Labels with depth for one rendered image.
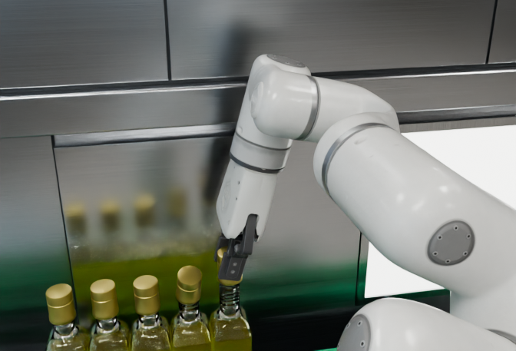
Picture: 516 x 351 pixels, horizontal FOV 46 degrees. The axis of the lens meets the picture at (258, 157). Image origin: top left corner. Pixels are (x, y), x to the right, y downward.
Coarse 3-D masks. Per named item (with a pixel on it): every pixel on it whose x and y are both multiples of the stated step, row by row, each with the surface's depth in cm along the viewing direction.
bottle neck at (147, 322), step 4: (140, 316) 84; (144, 316) 83; (148, 316) 83; (152, 316) 84; (156, 316) 84; (140, 320) 84; (144, 320) 84; (148, 320) 84; (152, 320) 84; (156, 320) 84; (140, 324) 84; (144, 324) 84; (148, 324) 84; (152, 324) 84; (156, 324) 85; (148, 328) 84
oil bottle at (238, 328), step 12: (216, 312) 88; (240, 312) 88; (216, 324) 86; (228, 324) 86; (240, 324) 86; (216, 336) 86; (228, 336) 86; (240, 336) 86; (216, 348) 86; (228, 348) 86; (240, 348) 87
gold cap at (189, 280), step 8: (184, 272) 82; (192, 272) 82; (200, 272) 83; (184, 280) 81; (192, 280) 81; (200, 280) 82; (184, 288) 81; (192, 288) 81; (200, 288) 83; (176, 296) 84; (184, 296) 83; (192, 296) 83
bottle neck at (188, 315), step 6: (198, 300) 85; (180, 306) 84; (186, 306) 84; (192, 306) 84; (198, 306) 85; (180, 312) 85; (186, 312) 84; (192, 312) 84; (198, 312) 86; (180, 318) 85; (186, 318) 85; (192, 318) 85; (198, 318) 86
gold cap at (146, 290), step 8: (136, 280) 83; (144, 280) 83; (152, 280) 83; (136, 288) 82; (144, 288) 81; (152, 288) 82; (136, 296) 82; (144, 296) 82; (152, 296) 82; (136, 304) 83; (144, 304) 82; (152, 304) 82; (136, 312) 83; (144, 312) 83; (152, 312) 83
